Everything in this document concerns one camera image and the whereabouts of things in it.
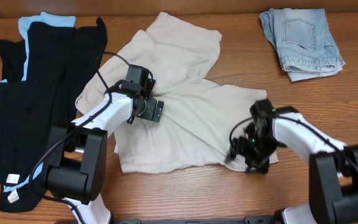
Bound beige khaki shorts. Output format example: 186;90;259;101
75;12;267;174

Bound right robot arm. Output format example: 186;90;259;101
226;99;358;224

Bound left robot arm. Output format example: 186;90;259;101
39;64;164;223

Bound black garment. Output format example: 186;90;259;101
0;18;108;213

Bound folded light blue jeans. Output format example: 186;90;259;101
259;8;345;82

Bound light blue garment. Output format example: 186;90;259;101
0;12;76;192

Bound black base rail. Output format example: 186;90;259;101
109;215;280;224

